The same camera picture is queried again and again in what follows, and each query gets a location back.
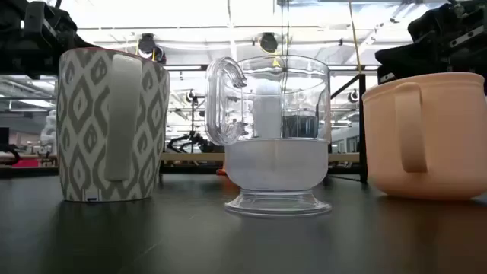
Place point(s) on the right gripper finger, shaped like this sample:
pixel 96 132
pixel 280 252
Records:
pixel 418 57

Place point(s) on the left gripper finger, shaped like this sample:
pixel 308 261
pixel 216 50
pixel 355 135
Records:
pixel 26 62

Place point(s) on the grey white patterned mug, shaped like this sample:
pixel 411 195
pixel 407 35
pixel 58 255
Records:
pixel 83 125

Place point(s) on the peach ceramic mug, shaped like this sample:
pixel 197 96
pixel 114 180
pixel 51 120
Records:
pixel 449 144

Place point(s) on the clear plastic footed mug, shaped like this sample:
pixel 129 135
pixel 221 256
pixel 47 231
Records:
pixel 277 167

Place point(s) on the black background robot arm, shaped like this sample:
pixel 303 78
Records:
pixel 198 141

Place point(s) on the wooden shelf with black legs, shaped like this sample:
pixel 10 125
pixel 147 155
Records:
pixel 190 157

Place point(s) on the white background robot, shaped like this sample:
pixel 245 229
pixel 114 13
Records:
pixel 49 133

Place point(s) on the yellow orange cloth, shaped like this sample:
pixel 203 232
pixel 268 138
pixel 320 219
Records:
pixel 221 172

